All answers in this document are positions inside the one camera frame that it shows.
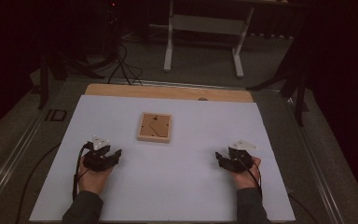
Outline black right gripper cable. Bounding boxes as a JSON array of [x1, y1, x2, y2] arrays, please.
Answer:
[[236, 157, 264, 200]]

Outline black floor socket plate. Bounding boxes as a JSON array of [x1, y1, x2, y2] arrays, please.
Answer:
[[45, 108, 68, 122]]

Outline person's left hand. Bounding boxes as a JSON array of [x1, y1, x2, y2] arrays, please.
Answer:
[[77, 155, 115, 196]]

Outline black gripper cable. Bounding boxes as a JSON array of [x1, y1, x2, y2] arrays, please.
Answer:
[[72, 141, 93, 202], [236, 157, 264, 200]]

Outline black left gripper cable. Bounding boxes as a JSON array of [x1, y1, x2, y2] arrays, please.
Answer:
[[72, 141, 93, 202]]

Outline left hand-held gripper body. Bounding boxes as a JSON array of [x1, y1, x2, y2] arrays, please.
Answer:
[[82, 134, 115, 173]]

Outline metal floor rail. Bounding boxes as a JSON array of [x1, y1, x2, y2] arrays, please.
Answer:
[[117, 78, 246, 91], [0, 108, 48, 216], [283, 96, 346, 224]]

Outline thin black floor cable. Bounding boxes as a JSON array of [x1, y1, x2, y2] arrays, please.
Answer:
[[287, 192, 320, 224], [13, 142, 62, 224]]

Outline person's right hand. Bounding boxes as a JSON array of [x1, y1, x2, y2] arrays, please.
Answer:
[[229, 156, 262, 190]]

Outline white table mat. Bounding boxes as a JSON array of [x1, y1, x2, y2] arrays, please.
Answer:
[[29, 94, 296, 222]]

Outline white metal stand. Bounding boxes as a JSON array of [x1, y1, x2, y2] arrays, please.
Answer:
[[162, 0, 255, 78]]

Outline black metal stand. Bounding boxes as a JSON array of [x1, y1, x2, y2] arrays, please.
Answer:
[[246, 40, 310, 127]]

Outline black floor cables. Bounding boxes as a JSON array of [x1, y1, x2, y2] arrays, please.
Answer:
[[106, 40, 144, 87]]

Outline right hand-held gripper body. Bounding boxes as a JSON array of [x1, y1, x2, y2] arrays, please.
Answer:
[[227, 139, 258, 174]]

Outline wooden photo frame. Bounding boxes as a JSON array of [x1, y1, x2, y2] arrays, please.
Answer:
[[136, 112, 172, 144]]

